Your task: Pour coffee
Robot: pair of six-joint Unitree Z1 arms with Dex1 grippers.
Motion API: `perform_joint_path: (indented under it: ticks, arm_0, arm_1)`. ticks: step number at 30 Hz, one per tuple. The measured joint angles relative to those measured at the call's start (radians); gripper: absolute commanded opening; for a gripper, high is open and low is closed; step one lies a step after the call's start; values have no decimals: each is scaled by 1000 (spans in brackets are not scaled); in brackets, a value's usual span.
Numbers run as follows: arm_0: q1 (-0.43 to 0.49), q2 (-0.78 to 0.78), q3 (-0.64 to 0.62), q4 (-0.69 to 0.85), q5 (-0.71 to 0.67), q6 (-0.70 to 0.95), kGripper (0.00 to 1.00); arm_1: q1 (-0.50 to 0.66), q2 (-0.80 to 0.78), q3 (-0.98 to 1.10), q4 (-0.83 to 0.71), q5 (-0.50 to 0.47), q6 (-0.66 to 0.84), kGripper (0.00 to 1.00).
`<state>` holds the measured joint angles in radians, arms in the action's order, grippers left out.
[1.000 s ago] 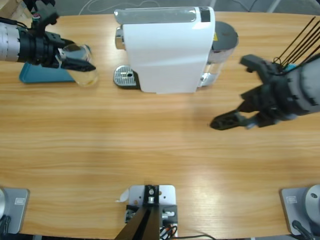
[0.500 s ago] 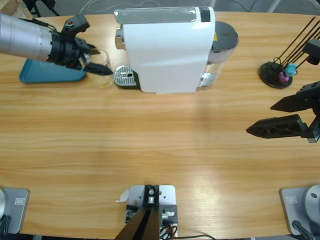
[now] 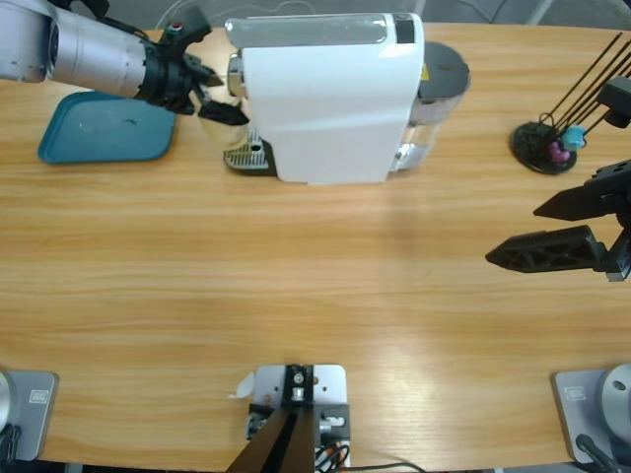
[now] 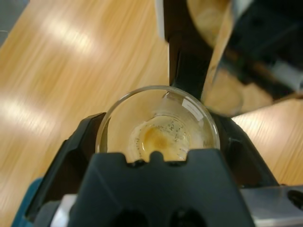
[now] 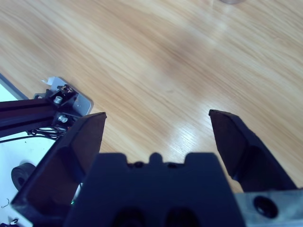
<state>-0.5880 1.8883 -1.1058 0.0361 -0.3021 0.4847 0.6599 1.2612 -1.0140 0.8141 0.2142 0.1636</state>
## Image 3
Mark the teal plastic tray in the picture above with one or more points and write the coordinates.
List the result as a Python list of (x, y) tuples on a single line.
[(98, 135)]

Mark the dark camera post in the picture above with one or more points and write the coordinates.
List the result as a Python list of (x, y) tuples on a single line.
[(286, 443)]

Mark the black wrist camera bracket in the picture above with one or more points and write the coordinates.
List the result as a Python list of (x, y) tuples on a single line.
[(189, 24), (616, 98)]

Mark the grey coffee machine lever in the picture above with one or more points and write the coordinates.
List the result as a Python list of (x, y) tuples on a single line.
[(305, 32)]

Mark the black capsule holder with rods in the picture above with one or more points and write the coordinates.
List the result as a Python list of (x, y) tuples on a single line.
[(530, 143)]

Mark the clear glass cup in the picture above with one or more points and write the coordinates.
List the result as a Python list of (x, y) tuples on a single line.
[(228, 134)]

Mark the white paper tab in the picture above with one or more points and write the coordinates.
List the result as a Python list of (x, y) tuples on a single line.
[(244, 386)]

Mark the grey base plate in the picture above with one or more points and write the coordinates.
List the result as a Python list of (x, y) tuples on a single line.
[(572, 409), (34, 419)]

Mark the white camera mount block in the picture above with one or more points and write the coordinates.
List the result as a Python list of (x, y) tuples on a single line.
[(330, 389)]

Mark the white capsule coffee machine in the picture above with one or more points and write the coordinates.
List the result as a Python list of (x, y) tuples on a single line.
[(325, 123)]

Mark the clear water tank grey lid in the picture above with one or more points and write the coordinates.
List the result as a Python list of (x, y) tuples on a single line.
[(443, 69)]

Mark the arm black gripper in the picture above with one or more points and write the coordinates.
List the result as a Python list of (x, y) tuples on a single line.
[(167, 79), (618, 197)]

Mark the black chair frame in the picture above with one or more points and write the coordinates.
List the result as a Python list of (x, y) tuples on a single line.
[(96, 6)]

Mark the light blue coffee capsule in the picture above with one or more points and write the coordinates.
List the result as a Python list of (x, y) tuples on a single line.
[(573, 138)]

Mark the silver drip tray grid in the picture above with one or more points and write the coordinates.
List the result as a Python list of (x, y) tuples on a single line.
[(244, 156)]

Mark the purple coffee capsule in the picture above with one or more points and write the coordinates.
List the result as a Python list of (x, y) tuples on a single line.
[(558, 153)]

